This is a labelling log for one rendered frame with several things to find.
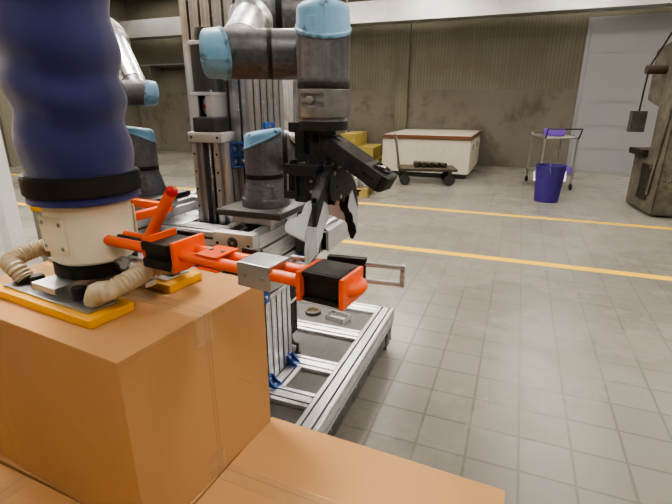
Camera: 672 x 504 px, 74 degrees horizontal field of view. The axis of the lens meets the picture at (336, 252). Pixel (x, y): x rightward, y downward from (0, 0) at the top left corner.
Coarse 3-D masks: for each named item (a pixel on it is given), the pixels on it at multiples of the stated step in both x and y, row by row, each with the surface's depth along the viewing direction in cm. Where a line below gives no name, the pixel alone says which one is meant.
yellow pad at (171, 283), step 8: (184, 272) 106; (192, 272) 107; (200, 272) 107; (160, 280) 102; (168, 280) 102; (176, 280) 102; (184, 280) 103; (192, 280) 105; (152, 288) 102; (160, 288) 100; (168, 288) 99; (176, 288) 101
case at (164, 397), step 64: (0, 320) 88; (64, 320) 87; (128, 320) 87; (192, 320) 88; (256, 320) 106; (0, 384) 97; (64, 384) 83; (128, 384) 76; (192, 384) 90; (256, 384) 110; (0, 448) 107; (64, 448) 91; (128, 448) 79; (192, 448) 93
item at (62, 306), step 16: (0, 288) 97; (16, 288) 96; (32, 288) 96; (80, 288) 90; (32, 304) 91; (48, 304) 90; (64, 304) 88; (80, 304) 89; (112, 304) 90; (128, 304) 90; (80, 320) 84; (96, 320) 84
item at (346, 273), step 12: (312, 264) 73; (324, 264) 73; (336, 264) 73; (348, 264) 73; (300, 276) 70; (312, 276) 69; (324, 276) 68; (336, 276) 68; (348, 276) 68; (360, 276) 72; (300, 288) 71; (312, 288) 71; (324, 288) 70; (336, 288) 69; (300, 300) 71; (312, 300) 71; (324, 300) 70; (336, 300) 69; (348, 300) 69
